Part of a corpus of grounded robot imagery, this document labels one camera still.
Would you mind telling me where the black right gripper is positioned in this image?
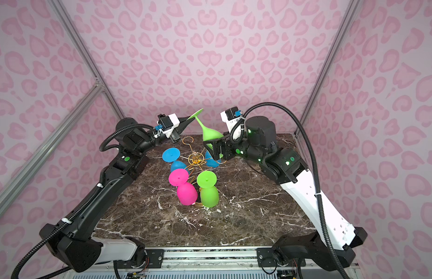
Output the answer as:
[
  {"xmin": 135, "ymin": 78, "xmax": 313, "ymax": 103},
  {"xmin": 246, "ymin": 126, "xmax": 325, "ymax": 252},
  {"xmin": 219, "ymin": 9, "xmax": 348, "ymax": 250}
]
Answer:
[{"xmin": 202, "ymin": 129, "xmax": 265, "ymax": 163}]

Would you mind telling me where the green wine glass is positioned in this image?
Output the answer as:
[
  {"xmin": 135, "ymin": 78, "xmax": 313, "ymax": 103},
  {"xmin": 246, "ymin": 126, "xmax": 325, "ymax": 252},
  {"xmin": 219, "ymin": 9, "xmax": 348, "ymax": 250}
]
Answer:
[
  {"xmin": 196, "ymin": 109, "xmax": 224, "ymax": 151},
  {"xmin": 197, "ymin": 171, "xmax": 219, "ymax": 208}
]

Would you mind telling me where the green wine glass front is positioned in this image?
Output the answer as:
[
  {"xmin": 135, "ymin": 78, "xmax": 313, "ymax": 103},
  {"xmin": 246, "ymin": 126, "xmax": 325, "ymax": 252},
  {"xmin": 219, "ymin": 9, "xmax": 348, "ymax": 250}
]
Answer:
[{"xmin": 197, "ymin": 171, "xmax": 219, "ymax": 208}]

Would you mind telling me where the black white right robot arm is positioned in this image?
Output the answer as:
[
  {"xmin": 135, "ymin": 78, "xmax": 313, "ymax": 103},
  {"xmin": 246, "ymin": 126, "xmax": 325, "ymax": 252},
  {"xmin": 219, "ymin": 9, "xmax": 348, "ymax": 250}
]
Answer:
[{"xmin": 202, "ymin": 116, "xmax": 368, "ymax": 272}]

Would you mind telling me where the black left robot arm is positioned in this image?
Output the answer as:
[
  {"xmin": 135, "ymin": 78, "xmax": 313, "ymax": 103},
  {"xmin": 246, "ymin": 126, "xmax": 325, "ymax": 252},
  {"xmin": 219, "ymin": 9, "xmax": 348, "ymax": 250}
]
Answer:
[{"xmin": 39, "ymin": 114, "xmax": 194, "ymax": 273}]

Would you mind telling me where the blue wine glass rear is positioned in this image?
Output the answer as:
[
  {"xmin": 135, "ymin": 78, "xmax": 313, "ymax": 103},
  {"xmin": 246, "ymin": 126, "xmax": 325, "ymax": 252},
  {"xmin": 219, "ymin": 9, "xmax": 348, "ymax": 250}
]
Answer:
[{"xmin": 204, "ymin": 151, "xmax": 222, "ymax": 168}]

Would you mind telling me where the blue wine glass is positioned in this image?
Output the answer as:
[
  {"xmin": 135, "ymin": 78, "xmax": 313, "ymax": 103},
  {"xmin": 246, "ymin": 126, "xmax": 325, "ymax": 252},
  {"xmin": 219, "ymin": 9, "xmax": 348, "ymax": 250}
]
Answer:
[
  {"xmin": 204, "ymin": 151, "xmax": 222, "ymax": 168},
  {"xmin": 162, "ymin": 148, "xmax": 187, "ymax": 173}
]

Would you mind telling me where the blue wine glass left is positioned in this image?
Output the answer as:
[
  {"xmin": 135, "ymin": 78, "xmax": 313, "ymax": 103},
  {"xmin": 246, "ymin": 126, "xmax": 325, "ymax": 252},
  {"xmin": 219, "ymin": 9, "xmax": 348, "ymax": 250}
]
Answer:
[{"xmin": 162, "ymin": 148, "xmax": 187, "ymax": 173}]

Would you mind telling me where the pink wine glass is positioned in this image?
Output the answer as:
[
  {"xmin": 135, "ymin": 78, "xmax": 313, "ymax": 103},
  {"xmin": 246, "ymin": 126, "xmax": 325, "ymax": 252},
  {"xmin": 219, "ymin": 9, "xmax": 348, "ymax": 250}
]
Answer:
[{"xmin": 168, "ymin": 169, "xmax": 198, "ymax": 206}]

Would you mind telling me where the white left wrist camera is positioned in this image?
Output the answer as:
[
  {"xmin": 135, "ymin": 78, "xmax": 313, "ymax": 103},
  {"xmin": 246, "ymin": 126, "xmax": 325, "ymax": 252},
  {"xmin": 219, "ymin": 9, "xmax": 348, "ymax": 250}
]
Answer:
[{"xmin": 155, "ymin": 113, "xmax": 180, "ymax": 138}]

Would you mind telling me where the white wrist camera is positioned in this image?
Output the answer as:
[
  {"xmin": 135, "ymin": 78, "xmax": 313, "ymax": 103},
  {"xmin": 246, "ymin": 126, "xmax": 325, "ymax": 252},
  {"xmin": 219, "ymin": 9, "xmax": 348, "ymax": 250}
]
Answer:
[
  {"xmin": 155, "ymin": 113, "xmax": 180, "ymax": 138},
  {"xmin": 220, "ymin": 106, "xmax": 242, "ymax": 136}
]

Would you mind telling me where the gold wire wine glass rack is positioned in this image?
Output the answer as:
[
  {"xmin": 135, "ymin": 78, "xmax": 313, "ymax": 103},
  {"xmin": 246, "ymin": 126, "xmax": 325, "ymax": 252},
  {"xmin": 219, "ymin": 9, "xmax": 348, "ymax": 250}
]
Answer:
[{"xmin": 182, "ymin": 136, "xmax": 214, "ymax": 208}]

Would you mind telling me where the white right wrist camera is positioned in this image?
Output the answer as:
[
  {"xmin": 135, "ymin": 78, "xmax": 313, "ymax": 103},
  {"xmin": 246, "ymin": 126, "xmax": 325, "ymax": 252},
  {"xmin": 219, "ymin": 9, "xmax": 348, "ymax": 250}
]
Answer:
[{"xmin": 220, "ymin": 106, "xmax": 242, "ymax": 136}]

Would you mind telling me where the right black corrugated cable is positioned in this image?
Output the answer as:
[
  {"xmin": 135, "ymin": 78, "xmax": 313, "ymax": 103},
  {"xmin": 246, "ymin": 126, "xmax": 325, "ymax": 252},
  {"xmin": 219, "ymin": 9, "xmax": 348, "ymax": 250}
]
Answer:
[{"xmin": 229, "ymin": 102, "xmax": 351, "ymax": 279}]

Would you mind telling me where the black corrugated cable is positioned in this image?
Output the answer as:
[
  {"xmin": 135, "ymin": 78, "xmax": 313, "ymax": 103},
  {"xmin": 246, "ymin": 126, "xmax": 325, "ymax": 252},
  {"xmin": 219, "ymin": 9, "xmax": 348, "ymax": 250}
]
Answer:
[
  {"xmin": 10, "ymin": 123, "xmax": 156, "ymax": 279},
  {"xmin": 229, "ymin": 102, "xmax": 351, "ymax": 279}
]

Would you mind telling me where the left black corrugated cable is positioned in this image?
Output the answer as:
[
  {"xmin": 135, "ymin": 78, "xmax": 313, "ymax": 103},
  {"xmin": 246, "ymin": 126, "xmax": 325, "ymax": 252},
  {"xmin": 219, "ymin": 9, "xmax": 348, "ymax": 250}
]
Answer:
[{"xmin": 10, "ymin": 123, "xmax": 156, "ymax": 279}]

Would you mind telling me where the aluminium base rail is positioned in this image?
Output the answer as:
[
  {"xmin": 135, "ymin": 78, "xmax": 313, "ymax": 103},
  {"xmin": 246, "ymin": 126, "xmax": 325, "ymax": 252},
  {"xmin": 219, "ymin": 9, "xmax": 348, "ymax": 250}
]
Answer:
[{"xmin": 60, "ymin": 246, "xmax": 341, "ymax": 279}]

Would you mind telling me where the right aluminium frame post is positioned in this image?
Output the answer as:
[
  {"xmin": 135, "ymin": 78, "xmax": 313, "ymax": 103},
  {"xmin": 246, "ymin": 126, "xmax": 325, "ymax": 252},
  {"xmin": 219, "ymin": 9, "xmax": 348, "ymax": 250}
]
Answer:
[{"xmin": 300, "ymin": 0, "xmax": 363, "ymax": 126}]

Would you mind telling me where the left aluminium frame beam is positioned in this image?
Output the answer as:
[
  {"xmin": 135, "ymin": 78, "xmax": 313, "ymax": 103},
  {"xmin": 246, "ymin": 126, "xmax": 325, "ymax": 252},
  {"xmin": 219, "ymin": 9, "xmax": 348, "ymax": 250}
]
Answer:
[{"xmin": 0, "ymin": 83, "xmax": 103, "ymax": 219}]

